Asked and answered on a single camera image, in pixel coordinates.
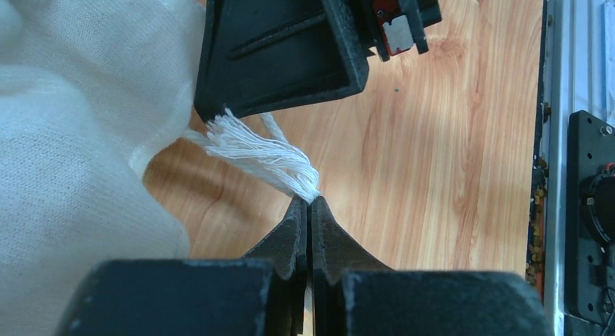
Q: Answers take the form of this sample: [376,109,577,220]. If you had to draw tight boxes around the pink checkered duck cushion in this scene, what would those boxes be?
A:
[1,0,319,335]

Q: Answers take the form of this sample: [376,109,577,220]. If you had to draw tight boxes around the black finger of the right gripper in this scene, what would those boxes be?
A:
[194,0,369,122]

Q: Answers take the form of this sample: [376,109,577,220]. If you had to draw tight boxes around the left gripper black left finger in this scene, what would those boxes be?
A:
[56,197,308,335]

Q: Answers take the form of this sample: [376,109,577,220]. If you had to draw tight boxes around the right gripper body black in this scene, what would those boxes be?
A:
[358,0,442,62]

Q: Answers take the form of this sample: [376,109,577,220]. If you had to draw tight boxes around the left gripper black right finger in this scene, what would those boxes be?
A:
[310,197,550,335]

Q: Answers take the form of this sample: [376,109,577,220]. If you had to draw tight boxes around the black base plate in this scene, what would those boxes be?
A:
[524,0,615,336]

